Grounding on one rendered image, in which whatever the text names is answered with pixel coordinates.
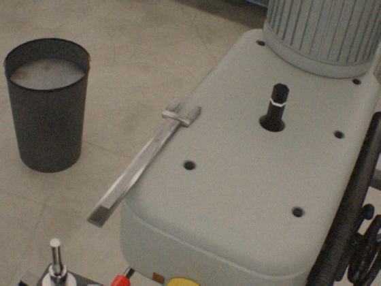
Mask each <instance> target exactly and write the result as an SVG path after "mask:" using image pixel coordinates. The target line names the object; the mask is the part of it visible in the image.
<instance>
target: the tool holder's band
mask: <svg viewBox="0 0 381 286"><path fill-rule="evenodd" d="M63 265H64V264H63ZM48 271H49V273H50V276H51V277H52V278H54V279H63V278H64V277H66V275H67V267H66V266H65V265H64V270H63V271H62V272H59V273H56V272H54V270H53V269H52V264H51V266H50V267H49V270H48Z"/></svg>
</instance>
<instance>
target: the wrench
mask: <svg viewBox="0 0 381 286"><path fill-rule="evenodd" d="M180 102H181V101H180V99H178V98H176V97H175V98H174V99H173V101H172V102H171V103H170V104H169V105H168V106H167V107H166V109H165V111H164V112H163V113H162V118H164V119H166V120H165V122H164V123H163V124H162V125H161V126H160V127H159V129H158V130H157V131H156V133H155V134H154V135H153V136H152V137H151V138H150V140H149V141H148V142H147V143H146V145H145V146H144V147H143V148H142V149H141V150H140V152H139V153H138V154H137V156H136V157H135V158H134V160H132V162H131V163H130V164H129V165H128V167H127V168H126V169H125V170H124V172H123V173H122V174H121V175H120V176H119V177H118V179H117V180H116V181H115V183H114V184H113V185H112V187H110V189H109V190H108V191H107V192H106V194H105V195H104V196H103V198H102V199H101V201H100V202H99V203H98V204H97V205H96V206H95V208H94V209H93V210H92V212H91V213H90V214H89V215H88V216H87V218H86V220H87V221H88V222H89V223H91V224H93V225H96V226H97V227H103V225H104V224H105V222H106V221H107V220H108V219H109V217H110V216H111V215H112V213H113V212H114V211H115V209H116V208H117V207H118V205H119V204H120V203H121V201H123V199H124V198H125V196H126V195H127V193H128V192H130V190H131V189H132V187H133V186H134V185H135V183H136V182H137V181H138V180H139V178H140V177H141V176H142V174H143V173H144V172H145V171H146V170H147V168H148V167H149V165H150V164H151V163H152V162H153V161H154V159H155V158H156V156H157V155H158V154H159V153H160V152H161V150H162V149H163V148H164V146H165V145H166V143H168V141H169V140H170V139H171V137H172V136H173V135H174V133H175V132H176V131H177V130H178V128H179V127H180V126H184V127H189V125H190V124H192V123H193V121H194V120H195V119H196V118H197V116H198V115H199V113H200V112H201V107H199V106H193V108H192V109H191V111H190V112H189V113H188V114H187V115H186V117H183V116H180V115H178V114H175V113H174V112H175V111H176V110H177V109H178V107H179V106H180Z"/></svg>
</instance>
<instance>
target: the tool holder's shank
mask: <svg viewBox="0 0 381 286"><path fill-rule="evenodd" d="M50 249H51V253H52V269H53V270H54V272H56V273H59V272H62V271H63V270H64V265H63V263H62V259H61V245H60V241H59V240H58V239H52V240H51V243H50Z"/></svg>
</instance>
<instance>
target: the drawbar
mask: <svg viewBox="0 0 381 286"><path fill-rule="evenodd" d="M289 91H290V89H289V88H288V86H287V85H286V84H282V83H277V84H276V85H274V89H273V91H272V94H271V100H272V101H273V102H274V103H275V104H280V105H283V104H284V103H285V102H286V100H287V97H288V93H289ZM271 100H270V101H269V105H268V111H267V115H266V118H265V122H264V125H263V128H264V129H266V130H268V131H271V132H278V129H279V126H280V122H281V119H282V115H283V112H284V107H285V104H284V105H283V106H282V107H280V106H277V105H275V104H272V102H271Z"/></svg>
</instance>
